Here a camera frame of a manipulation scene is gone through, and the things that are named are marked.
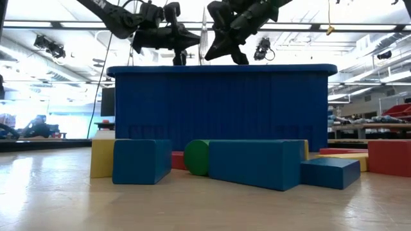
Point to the green wooden block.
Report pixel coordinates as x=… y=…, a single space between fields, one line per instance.
x=196 y=158

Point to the large blue plastic bin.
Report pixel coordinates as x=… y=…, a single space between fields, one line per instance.
x=224 y=106

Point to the person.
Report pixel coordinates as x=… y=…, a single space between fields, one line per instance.
x=40 y=128

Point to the long yellow wooden block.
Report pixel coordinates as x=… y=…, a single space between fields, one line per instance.
x=350 y=157

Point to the yellow hanging pendant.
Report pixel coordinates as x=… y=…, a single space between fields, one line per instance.
x=330 y=31

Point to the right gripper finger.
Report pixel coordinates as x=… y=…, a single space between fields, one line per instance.
x=240 y=56
x=221 y=46

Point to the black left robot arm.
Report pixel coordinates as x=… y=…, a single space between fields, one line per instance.
x=112 y=16

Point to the blue wooden block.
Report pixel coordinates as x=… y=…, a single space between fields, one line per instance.
x=253 y=165
x=138 y=162
x=329 y=173

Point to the black monitor on stand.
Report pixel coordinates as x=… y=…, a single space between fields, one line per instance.
x=107 y=102

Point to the red storage bin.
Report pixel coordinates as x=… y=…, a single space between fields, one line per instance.
x=399 y=111

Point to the wooden workbench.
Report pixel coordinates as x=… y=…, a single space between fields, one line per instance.
x=369 y=126

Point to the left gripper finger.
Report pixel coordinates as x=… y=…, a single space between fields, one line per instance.
x=180 y=57
x=191 y=40

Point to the long red wooden block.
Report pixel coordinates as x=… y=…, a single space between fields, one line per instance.
x=343 y=151

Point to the small yellow wooden cube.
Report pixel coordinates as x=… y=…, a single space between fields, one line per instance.
x=101 y=158

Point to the small red wooden cube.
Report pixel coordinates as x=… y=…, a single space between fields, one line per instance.
x=390 y=158

